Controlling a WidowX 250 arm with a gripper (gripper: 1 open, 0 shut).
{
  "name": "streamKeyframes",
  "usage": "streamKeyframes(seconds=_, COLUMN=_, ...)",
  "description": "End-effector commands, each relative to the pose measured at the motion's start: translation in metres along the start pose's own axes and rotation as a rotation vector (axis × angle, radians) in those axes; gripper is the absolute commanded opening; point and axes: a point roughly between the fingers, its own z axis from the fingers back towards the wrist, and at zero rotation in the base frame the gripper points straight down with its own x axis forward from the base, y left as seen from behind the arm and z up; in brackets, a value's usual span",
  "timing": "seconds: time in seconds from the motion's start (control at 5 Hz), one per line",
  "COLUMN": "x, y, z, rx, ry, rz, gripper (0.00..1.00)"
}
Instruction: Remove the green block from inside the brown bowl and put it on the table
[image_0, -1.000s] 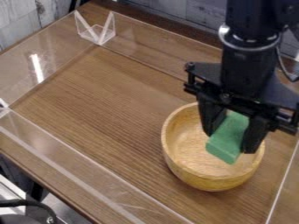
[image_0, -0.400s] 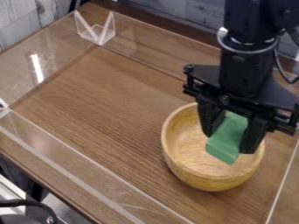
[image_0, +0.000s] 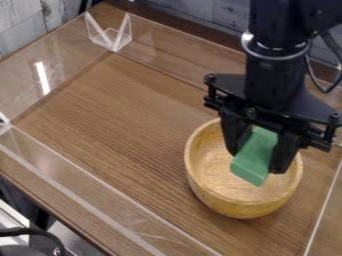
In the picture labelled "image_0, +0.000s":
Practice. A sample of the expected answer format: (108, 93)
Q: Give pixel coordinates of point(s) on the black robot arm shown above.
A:
(284, 22)

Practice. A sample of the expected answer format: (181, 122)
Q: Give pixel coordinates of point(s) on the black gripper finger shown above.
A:
(284, 151)
(236, 131)

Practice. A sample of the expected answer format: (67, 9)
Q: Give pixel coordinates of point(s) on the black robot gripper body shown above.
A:
(268, 95)

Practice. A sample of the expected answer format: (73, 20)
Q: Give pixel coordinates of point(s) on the green rectangular block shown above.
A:
(250, 163)

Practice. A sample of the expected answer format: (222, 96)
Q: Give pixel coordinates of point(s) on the brown wooden bowl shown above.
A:
(224, 192)

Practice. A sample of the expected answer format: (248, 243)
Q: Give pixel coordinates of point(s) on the clear acrylic corner bracket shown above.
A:
(109, 38)

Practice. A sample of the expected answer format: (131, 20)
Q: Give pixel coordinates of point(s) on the black metal base plate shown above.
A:
(76, 246)

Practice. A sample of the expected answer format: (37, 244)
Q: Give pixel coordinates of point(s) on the clear acrylic tray wall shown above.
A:
(108, 175)

